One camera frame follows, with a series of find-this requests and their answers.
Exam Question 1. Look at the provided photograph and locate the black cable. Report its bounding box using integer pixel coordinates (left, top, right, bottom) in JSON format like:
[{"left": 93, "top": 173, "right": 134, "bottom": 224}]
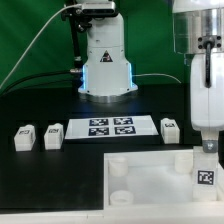
[{"left": 0, "top": 69, "right": 83, "bottom": 97}]

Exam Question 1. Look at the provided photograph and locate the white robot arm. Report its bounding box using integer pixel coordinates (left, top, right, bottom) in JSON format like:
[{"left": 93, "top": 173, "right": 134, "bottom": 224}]
[{"left": 79, "top": 0, "right": 224, "bottom": 153}]

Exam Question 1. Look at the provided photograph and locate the white cable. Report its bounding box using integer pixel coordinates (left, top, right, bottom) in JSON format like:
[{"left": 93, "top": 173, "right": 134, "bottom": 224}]
[
  {"left": 0, "top": 3, "right": 83, "bottom": 90},
  {"left": 134, "top": 73, "right": 182, "bottom": 84}
]

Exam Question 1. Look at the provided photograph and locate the white cable right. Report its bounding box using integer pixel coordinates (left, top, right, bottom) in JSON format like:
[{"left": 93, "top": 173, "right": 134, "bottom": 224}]
[{"left": 134, "top": 73, "right": 182, "bottom": 84}]

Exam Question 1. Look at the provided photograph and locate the black camera pole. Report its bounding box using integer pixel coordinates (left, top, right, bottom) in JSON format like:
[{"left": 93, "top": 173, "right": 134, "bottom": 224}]
[{"left": 61, "top": 0, "right": 91, "bottom": 89}]

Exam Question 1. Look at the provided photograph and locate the white square tabletop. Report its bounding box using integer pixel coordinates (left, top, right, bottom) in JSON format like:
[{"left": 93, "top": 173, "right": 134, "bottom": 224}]
[{"left": 103, "top": 149, "right": 224, "bottom": 210}]

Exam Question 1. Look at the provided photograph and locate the grey camera on pole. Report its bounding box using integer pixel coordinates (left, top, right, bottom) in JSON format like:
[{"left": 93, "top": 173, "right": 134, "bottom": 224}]
[{"left": 81, "top": 0, "right": 116, "bottom": 16}]

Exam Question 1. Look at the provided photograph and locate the white sheet with markers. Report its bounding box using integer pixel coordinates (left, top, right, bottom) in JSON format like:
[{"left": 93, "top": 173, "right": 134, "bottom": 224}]
[{"left": 65, "top": 115, "right": 158, "bottom": 140}]

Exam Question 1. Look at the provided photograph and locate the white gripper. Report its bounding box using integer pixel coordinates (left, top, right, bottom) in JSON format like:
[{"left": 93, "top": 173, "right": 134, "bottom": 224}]
[{"left": 190, "top": 53, "right": 224, "bottom": 153}]

